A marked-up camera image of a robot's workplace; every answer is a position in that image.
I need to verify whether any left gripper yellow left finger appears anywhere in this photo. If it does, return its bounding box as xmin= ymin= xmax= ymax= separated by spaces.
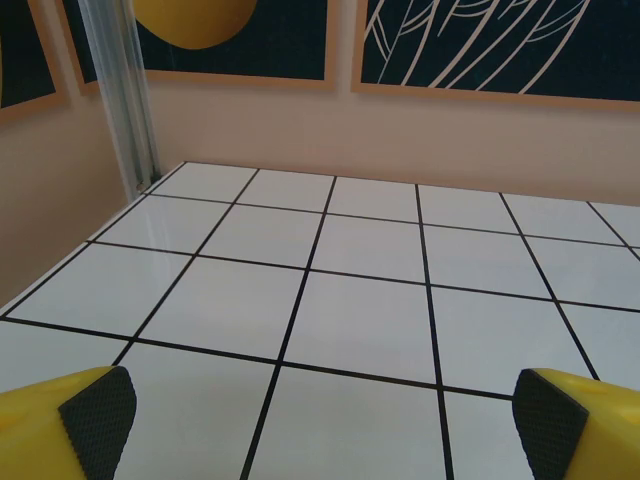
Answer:
xmin=0 ymin=365 xmax=138 ymax=480

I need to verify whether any aluminium corner post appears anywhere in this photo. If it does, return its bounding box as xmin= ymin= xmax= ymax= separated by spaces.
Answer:
xmin=78 ymin=0 xmax=162 ymax=190

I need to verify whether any wall panel with leaf drawing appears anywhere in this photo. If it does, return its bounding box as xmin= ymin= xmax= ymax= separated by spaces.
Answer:
xmin=351 ymin=0 xmax=640 ymax=114

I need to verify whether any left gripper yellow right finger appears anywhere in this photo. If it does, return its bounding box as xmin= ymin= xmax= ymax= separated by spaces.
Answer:
xmin=513 ymin=368 xmax=640 ymax=480

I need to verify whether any wall panel with golden oval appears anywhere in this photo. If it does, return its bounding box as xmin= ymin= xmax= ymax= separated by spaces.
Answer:
xmin=58 ymin=0 xmax=336 ymax=97

